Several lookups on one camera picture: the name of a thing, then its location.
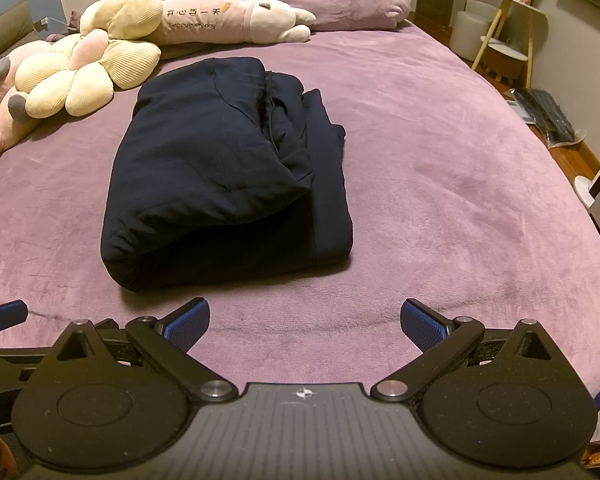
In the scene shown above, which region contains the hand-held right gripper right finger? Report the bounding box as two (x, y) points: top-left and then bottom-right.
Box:
(370, 299), (554, 404)

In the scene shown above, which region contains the navy zip jacket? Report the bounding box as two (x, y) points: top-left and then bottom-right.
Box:
(100, 57), (355, 292)

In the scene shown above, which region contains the purple bed blanket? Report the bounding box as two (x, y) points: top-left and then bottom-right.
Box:
(0, 17), (600, 421)

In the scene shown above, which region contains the white round bin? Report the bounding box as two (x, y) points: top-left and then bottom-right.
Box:
(452, 10), (494, 59)
(462, 0), (499, 26)

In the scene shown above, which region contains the long pink rabbit plush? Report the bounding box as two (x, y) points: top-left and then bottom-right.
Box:
(157, 0), (317, 47)

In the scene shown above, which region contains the white floor stand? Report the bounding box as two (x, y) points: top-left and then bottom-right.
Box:
(573, 145), (600, 210)

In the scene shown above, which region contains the yellow-legged side table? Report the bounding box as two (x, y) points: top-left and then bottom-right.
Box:
(472, 0), (549, 87)

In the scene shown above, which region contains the olive padded headboard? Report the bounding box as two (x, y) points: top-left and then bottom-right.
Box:
(0, 0), (36, 111)

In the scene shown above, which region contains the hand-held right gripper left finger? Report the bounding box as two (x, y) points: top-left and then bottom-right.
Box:
(53, 297), (237, 406)

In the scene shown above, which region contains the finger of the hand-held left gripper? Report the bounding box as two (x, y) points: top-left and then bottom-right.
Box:
(0, 300), (29, 336)

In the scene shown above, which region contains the yellow flower plush pillow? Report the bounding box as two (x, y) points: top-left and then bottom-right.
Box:
(14, 0), (164, 117)

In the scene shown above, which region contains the round wooden storage stool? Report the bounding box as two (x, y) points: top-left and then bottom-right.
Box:
(481, 42), (527, 84)

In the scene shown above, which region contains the pink plush with grey hooves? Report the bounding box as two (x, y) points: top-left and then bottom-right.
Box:
(0, 35), (81, 159)

